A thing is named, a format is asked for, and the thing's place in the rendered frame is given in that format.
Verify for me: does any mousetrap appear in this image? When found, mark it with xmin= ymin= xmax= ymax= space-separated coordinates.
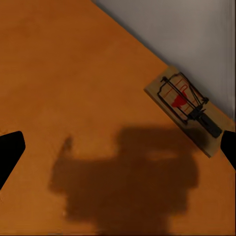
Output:
xmin=144 ymin=64 xmax=236 ymax=158

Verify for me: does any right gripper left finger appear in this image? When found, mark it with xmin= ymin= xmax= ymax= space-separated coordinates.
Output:
xmin=0 ymin=131 xmax=26 ymax=190

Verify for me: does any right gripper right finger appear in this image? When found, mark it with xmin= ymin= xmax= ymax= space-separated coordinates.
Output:
xmin=220 ymin=131 xmax=236 ymax=169

